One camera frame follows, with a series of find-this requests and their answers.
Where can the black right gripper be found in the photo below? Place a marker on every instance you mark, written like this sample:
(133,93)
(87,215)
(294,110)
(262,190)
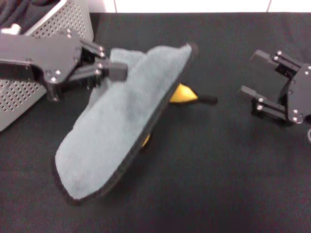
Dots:
(301,97)

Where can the black tablecloth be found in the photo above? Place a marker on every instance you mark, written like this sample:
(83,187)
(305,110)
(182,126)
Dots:
(206,170)

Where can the grey yellow towel black trim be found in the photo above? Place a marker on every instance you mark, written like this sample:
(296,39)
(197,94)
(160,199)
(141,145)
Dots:
(114,116)

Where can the black cloth box liner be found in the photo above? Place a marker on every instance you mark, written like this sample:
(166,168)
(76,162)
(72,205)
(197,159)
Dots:
(29,12)

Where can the grey perforated storage box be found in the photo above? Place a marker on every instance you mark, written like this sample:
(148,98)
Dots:
(14,99)

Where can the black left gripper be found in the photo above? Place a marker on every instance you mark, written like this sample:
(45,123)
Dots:
(43,53)

